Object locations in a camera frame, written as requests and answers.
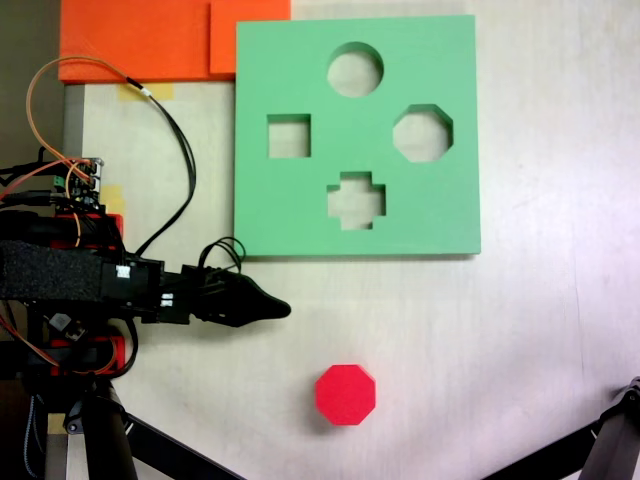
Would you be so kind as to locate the yellow masking tape strip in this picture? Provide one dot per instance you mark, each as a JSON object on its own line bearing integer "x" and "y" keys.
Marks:
{"x": 160, "y": 91}

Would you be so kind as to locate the black power circuit board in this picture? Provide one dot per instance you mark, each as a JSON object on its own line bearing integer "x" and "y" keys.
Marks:
{"x": 62, "y": 322}

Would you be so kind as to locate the circuit board with green terminal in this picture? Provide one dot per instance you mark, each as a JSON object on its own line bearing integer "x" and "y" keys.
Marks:
{"x": 82, "y": 187}

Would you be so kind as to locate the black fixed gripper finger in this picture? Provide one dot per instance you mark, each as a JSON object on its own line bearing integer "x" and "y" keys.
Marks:
{"x": 262, "y": 305}

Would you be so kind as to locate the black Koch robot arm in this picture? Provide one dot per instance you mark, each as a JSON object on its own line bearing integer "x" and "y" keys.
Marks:
{"x": 50, "y": 275}

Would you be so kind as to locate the large orange flat block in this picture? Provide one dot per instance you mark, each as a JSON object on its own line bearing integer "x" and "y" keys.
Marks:
{"x": 140, "y": 40}

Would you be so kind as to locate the red base clamp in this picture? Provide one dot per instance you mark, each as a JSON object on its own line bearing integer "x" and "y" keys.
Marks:
{"x": 112, "y": 227}
{"x": 117, "y": 352}

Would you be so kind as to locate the yellow masking tape piece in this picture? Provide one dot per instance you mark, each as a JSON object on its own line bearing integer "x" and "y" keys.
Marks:
{"x": 114, "y": 200}

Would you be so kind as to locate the red octagonal block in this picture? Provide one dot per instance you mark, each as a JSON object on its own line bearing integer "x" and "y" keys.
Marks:
{"x": 345, "y": 395}

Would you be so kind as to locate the green shape sorting board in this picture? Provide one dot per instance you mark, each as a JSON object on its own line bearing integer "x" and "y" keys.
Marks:
{"x": 425, "y": 215}

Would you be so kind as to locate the black tripod leg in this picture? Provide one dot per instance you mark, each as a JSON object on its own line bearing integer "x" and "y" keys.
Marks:
{"x": 550, "y": 452}
{"x": 107, "y": 440}
{"x": 615, "y": 430}
{"x": 175, "y": 450}

